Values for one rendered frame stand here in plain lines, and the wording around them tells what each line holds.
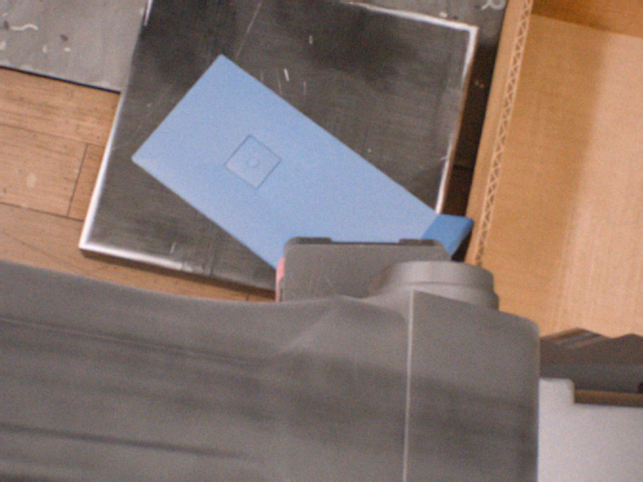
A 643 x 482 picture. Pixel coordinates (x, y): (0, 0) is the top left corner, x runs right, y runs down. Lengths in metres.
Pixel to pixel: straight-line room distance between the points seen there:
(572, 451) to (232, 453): 0.14
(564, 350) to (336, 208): 0.18
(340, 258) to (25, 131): 0.23
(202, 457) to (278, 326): 0.03
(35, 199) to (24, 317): 0.39
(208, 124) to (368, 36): 0.09
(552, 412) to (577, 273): 0.25
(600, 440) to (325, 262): 0.14
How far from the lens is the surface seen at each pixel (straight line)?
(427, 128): 0.61
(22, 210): 0.62
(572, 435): 0.37
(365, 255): 0.46
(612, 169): 0.63
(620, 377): 0.44
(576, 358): 0.44
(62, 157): 0.63
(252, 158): 0.59
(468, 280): 0.32
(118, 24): 0.65
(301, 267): 0.46
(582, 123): 0.64
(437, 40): 0.62
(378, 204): 0.59
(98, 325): 0.24
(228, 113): 0.60
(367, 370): 0.28
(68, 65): 0.64
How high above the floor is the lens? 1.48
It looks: 75 degrees down
